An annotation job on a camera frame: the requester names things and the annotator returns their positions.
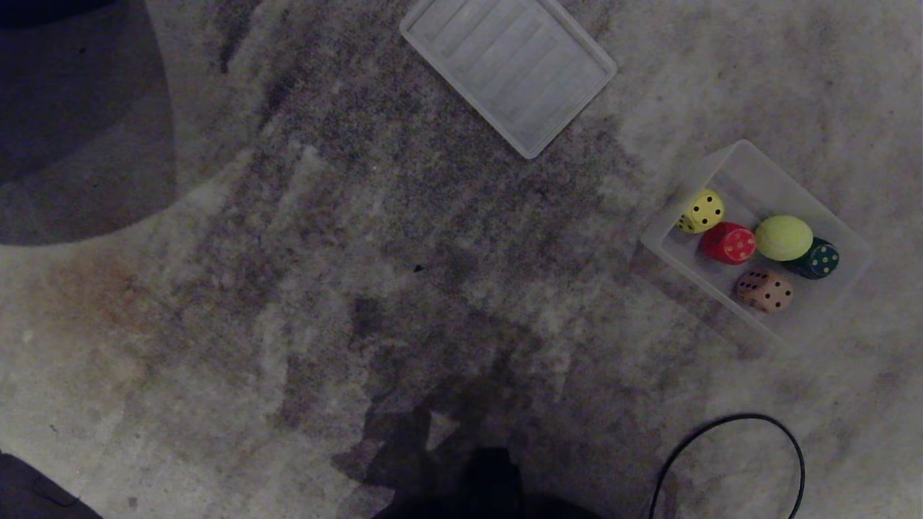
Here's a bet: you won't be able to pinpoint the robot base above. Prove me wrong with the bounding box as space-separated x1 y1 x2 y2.
371 447 603 519

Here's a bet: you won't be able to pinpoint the clear plastic box lid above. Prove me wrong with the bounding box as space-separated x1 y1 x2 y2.
399 0 618 160

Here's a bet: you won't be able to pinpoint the clear plastic box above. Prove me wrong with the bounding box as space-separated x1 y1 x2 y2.
640 139 873 352

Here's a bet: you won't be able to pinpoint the yellow tennis ball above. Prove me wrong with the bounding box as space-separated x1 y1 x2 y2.
754 215 814 262

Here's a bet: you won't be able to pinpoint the yellow die black dots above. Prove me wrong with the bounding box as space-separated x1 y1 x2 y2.
676 189 725 234

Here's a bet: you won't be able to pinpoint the red die white dots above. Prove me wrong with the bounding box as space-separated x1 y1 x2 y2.
698 221 757 265

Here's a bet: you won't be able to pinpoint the orange die black dots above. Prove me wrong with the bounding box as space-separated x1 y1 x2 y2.
736 270 794 314

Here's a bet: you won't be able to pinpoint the green die yellow dots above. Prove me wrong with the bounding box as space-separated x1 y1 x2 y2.
784 237 840 280

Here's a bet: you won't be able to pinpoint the black cable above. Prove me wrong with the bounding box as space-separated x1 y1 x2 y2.
648 413 805 519

